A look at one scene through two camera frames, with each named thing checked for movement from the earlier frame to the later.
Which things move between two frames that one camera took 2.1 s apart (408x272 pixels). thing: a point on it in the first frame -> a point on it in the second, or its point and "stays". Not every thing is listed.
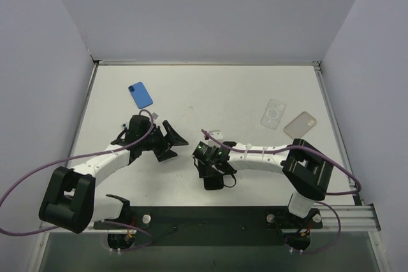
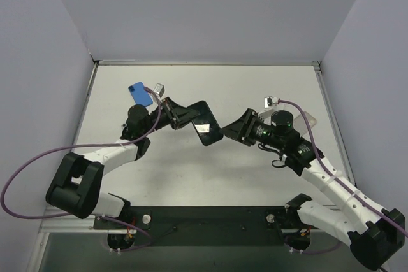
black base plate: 212,226 stays
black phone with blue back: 140,95 stays
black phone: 215,181 -> 205,124
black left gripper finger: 172,137 -> 179,114
